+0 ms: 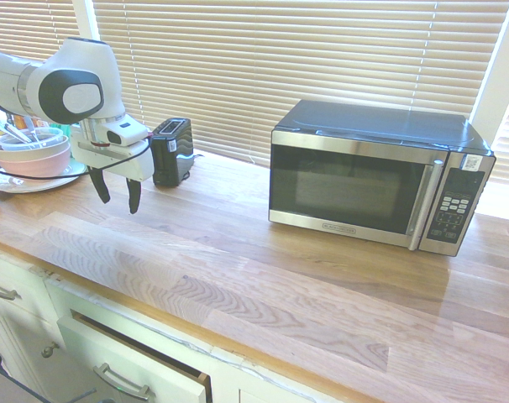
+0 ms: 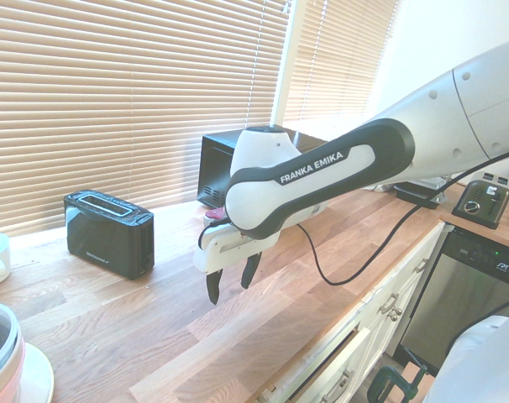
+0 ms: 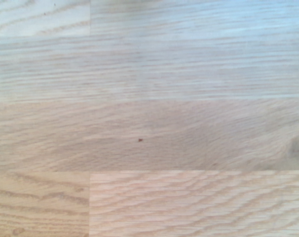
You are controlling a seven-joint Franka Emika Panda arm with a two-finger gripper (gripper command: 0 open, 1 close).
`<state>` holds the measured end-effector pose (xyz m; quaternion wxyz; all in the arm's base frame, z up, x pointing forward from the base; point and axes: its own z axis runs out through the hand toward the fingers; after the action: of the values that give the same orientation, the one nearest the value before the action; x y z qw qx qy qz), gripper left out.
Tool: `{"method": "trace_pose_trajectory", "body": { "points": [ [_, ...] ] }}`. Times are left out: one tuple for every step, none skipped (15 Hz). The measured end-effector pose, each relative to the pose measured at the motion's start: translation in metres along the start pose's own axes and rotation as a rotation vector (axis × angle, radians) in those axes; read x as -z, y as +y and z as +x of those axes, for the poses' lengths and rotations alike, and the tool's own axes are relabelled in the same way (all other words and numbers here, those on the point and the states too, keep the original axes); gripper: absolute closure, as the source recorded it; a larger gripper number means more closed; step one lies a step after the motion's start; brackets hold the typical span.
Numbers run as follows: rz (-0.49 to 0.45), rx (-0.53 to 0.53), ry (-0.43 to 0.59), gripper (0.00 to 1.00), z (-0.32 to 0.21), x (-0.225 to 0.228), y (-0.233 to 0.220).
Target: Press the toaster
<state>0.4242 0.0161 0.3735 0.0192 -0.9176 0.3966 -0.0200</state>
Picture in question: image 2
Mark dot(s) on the stainless steel dishwasher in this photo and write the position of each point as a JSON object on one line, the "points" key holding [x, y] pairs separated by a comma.
{"points": [[456, 294]]}

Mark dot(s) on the black slot toaster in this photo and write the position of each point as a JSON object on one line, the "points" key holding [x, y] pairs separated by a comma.
{"points": [[107, 235]]}

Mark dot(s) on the narrow beige window blind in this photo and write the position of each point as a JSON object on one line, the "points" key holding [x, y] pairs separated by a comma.
{"points": [[334, 63]]}

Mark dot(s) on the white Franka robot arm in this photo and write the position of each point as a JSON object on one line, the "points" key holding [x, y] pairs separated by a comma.
{"points": [[305, 184]]}

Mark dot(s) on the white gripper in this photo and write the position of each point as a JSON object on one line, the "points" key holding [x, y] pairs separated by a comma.
{"points": [[221, 252]]}

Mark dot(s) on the white plate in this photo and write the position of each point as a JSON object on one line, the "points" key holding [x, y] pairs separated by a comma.
{"points": [[38, 373]]}

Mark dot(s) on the white kitchen cabinet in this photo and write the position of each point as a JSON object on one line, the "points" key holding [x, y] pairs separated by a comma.
{"points": [[376, 327]]}

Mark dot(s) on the pink bowl with grey lid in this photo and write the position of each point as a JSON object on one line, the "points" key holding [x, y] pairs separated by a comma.
{"points": [[4, 357]]}

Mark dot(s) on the wide beige window blind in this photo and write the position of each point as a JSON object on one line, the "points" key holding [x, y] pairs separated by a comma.
{"points": [[132, 84]]}

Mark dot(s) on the green clamp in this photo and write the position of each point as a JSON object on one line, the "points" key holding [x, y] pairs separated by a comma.
{"points": [[399, 384]]}

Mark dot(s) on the silver two-slot toaster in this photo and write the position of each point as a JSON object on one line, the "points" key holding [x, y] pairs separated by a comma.
{"points": [[481, 201]]}

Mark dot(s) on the small red object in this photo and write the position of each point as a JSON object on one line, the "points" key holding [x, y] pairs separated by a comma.
{"points": [[216, 214]]}

